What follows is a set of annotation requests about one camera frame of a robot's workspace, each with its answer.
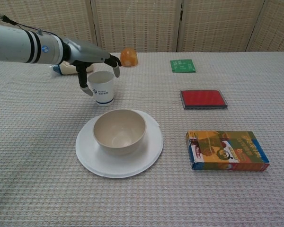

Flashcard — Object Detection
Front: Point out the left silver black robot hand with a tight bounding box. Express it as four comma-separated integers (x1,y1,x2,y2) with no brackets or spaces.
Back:
62,37,122,96

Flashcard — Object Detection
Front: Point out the white paper cup blue logo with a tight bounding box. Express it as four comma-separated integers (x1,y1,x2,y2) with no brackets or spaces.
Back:
87,70,116,107

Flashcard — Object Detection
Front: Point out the beige plastic bowl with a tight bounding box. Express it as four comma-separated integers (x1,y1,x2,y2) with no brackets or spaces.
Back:
93,109,147,156

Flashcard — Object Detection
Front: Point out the orange jelly cup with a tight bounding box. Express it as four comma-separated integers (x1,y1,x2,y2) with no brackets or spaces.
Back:
120,47,139,68

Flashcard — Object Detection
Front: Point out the white paper plate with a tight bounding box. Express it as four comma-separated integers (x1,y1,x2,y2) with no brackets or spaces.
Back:
75,109,164,178

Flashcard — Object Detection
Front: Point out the mayonnaise squeeze bottle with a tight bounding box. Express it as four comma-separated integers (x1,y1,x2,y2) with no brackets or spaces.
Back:
49,61,97,76

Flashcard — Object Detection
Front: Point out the green sachet packet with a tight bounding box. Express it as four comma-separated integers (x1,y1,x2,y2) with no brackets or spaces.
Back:
169,59,196,73

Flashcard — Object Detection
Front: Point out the red ink pad case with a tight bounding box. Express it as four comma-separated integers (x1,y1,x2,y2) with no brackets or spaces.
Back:
179,89,229,110

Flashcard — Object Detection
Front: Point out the white woven tablecloth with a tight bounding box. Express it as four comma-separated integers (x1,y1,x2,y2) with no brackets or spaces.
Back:
0,51,284,227

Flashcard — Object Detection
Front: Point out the colourful snack box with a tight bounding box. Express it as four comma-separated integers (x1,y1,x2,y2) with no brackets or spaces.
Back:
185,130,270,173

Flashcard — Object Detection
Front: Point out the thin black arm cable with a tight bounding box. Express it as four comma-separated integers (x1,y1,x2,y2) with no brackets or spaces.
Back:
0,8,60,38

